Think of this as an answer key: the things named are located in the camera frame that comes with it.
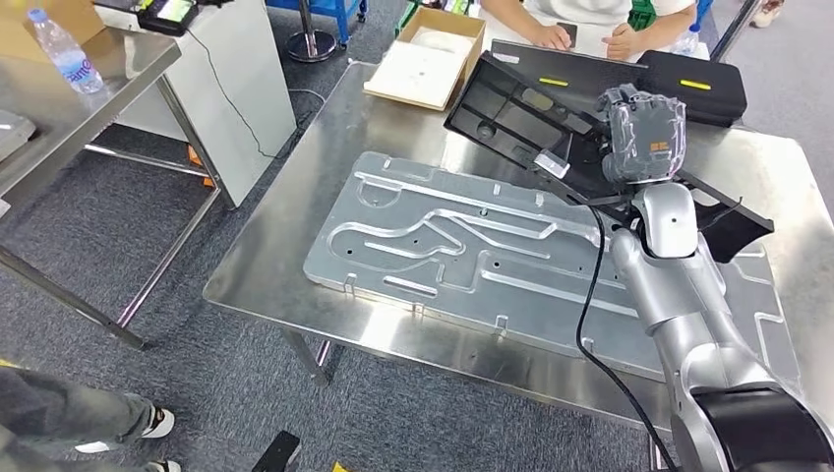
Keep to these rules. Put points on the seated person's right hand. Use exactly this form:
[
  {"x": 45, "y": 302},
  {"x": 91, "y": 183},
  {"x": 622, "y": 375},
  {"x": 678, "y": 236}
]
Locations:
[{"x": 547, "y": 36}]

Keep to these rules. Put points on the seated person's left hand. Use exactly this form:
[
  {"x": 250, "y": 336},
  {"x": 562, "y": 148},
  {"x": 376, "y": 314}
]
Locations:
[{"x": 624, "y": 42}]

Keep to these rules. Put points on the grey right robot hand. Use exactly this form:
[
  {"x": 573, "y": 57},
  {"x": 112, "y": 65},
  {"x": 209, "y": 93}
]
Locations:
[{"x": 645, "y": 137}]

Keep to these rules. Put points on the black plastic plate frame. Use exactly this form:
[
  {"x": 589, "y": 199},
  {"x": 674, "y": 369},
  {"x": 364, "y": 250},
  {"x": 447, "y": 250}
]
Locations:
[{"x": 508, "y": 104}]

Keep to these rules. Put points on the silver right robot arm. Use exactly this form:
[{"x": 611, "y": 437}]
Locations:
[{"x": 691, "y": 312}]

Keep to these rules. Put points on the steel workbench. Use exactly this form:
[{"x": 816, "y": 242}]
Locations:
[{"x": 293, "y": 247}]

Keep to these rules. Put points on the dark mobile phone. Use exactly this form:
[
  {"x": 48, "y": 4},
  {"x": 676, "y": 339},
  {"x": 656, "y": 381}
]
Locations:
[{"x": 571, "y": 29}]

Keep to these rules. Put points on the seated person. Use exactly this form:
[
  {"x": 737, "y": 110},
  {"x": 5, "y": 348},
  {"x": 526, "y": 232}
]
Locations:
[{"x": 586, "y": 10}]

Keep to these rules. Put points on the flat black case yellow strip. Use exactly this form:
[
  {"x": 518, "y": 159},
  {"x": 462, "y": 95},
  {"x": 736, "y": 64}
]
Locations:
[{"x": 586, "y": 71}]

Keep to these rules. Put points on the small clear water bottle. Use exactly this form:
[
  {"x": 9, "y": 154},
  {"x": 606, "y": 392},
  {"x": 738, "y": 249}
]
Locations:
[{"x": 687, "y": 42}]

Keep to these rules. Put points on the padded black case yellow strip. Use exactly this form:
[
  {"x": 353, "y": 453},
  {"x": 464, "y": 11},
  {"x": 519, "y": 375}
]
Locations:
[{"x": 703, "y": 98}]

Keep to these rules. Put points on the white foam insert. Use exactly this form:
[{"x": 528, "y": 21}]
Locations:
[{"x": 417, "y": 75}]

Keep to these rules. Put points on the open cardboard box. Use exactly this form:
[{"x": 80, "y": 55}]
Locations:
[{"x": 391, "y": 85}]

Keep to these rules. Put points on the machined aluminium panel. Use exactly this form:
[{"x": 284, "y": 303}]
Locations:
[{"x": 417, "y": 215}]

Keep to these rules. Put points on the white cabinet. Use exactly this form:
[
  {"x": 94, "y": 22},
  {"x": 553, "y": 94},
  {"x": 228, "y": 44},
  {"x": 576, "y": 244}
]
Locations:
[{"x": 228, "y": 98}]

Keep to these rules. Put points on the orange floor object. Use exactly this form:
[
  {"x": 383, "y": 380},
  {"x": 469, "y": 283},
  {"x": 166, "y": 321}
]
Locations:
[{"x": 195, "y": 159}]

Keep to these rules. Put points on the black handheld screen device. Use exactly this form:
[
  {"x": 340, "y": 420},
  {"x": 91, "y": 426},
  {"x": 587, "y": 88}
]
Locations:
[{"x": 166, "y": 16}]

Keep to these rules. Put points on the steel side table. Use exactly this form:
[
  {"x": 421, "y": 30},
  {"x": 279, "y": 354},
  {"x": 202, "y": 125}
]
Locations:
[{"x": 124, "y": 65}]

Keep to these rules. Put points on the plain brown cardboard box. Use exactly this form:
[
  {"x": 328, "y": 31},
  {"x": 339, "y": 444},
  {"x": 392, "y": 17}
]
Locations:
[{"x": 16, "y": 32}]

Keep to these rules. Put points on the grey metal tray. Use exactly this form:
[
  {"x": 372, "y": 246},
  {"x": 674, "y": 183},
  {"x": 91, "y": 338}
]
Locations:
[{"x": 13, "y": 133}]

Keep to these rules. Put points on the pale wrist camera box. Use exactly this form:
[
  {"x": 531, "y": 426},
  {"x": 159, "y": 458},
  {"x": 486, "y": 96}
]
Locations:
[{"x": 552, "y": 164}]

